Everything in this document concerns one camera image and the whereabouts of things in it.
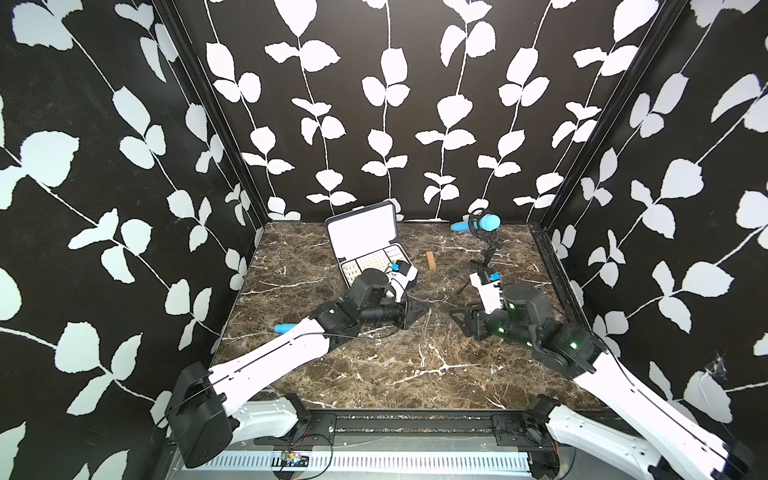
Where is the blue microphone on stand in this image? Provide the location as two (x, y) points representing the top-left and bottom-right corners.
(451, 214), (501, 232)

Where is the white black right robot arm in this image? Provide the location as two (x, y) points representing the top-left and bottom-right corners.
(449, 281), (754, 479)

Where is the small green circuit board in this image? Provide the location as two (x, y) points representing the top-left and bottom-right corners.
(280, 452), (309, 469)

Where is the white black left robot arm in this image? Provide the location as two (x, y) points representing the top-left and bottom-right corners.
(164, 261), (428, 468)

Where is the black front mounting rail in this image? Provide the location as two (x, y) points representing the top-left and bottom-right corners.
(254, 409), (652, 448)

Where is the small yellow wooden block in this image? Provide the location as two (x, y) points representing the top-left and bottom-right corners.
(425, 251), (437, 271)

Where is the white slotted cable duct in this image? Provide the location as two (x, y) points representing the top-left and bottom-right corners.
(198, 451), (531, 476)

